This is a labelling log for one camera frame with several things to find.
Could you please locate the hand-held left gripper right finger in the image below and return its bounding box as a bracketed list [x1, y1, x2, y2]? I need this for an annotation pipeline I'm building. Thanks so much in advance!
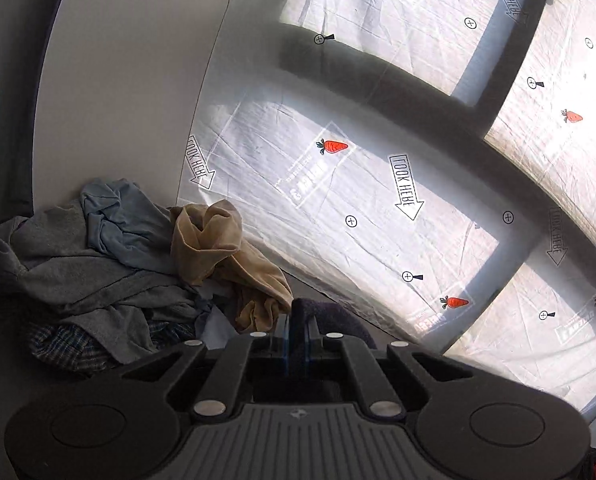
[305, 317, 473, 418]

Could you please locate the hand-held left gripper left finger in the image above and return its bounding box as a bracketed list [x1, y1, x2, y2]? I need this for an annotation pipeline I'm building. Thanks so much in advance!
[120, 314, 291, 418]

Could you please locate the tan crumpled garment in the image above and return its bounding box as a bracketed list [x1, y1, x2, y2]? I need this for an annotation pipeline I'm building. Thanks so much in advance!
[170, 199, 295, 335]

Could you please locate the white carrot print bedsheet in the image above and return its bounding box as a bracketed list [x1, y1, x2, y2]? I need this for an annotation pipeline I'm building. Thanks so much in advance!
[177, 0, 596, 413]

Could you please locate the light blue crumpled garment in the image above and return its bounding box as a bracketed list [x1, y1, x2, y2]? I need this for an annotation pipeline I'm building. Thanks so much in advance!
[79, 177, 179, 267]

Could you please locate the grey crumpled garment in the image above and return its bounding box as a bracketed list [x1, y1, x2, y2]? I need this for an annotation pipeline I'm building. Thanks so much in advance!
[0, 204, 203, 357]

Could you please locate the blue plaid garment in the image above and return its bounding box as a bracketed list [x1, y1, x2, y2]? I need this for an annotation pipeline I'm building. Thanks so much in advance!
[24, 319, 199, 375]

